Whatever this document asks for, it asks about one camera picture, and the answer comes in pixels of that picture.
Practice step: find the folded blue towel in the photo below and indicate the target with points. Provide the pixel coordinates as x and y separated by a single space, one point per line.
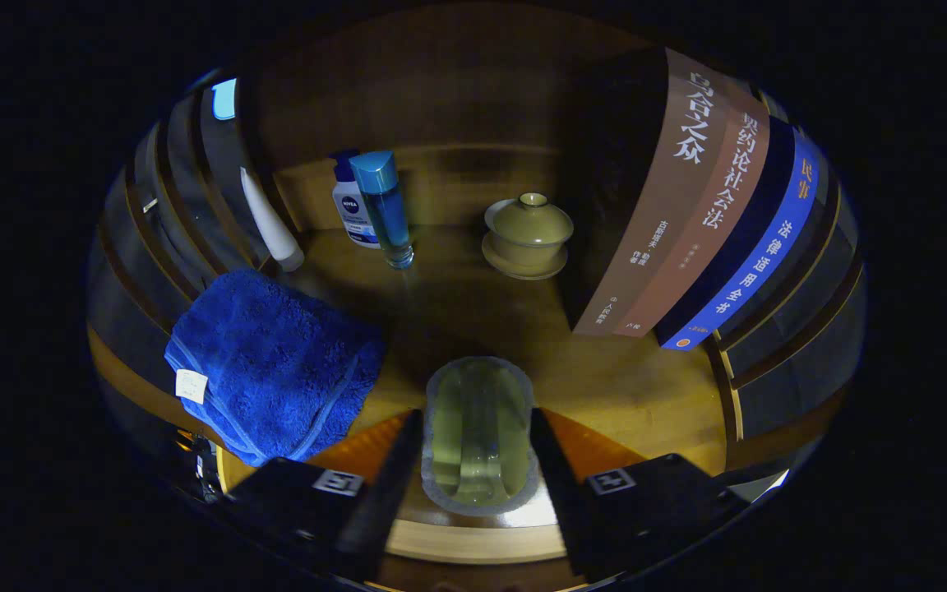
276 370

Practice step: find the dark brown book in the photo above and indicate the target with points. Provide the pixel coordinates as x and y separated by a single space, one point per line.
671 181

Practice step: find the wooden cabinet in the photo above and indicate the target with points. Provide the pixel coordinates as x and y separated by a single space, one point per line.
441 99

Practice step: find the wooden countertop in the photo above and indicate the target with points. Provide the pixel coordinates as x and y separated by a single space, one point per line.
605 386

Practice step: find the beige lidded tea cup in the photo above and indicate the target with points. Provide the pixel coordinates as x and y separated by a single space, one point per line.
527 230

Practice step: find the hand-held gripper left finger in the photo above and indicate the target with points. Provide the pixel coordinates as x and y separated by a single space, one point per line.
383 510

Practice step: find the reddish brown book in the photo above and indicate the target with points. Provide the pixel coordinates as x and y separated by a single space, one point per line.
728 189

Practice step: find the white tube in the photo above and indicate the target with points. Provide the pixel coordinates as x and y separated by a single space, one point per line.
276 234

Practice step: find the white bottle with blue cap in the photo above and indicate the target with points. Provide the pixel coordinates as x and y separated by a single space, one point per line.
350 210

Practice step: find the clear teal bottle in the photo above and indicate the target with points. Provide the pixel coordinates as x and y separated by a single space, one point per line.
387 214

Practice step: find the blue book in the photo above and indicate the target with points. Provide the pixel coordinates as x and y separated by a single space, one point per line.
769 238

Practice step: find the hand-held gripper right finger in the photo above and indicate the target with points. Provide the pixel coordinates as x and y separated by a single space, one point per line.
560 501

